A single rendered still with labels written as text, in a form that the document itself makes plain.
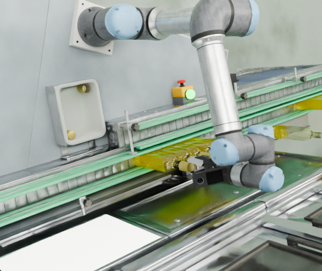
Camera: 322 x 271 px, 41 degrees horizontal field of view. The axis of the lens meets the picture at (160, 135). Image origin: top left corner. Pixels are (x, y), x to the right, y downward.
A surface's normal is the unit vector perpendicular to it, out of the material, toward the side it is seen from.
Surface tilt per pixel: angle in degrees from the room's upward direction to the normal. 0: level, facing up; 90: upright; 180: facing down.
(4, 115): 0
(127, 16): 8
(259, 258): 90
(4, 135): 0
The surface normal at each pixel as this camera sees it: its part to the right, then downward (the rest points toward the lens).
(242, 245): -0.14, -0.97
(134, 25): 0.52, 0.11
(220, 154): -0.78, 0.12
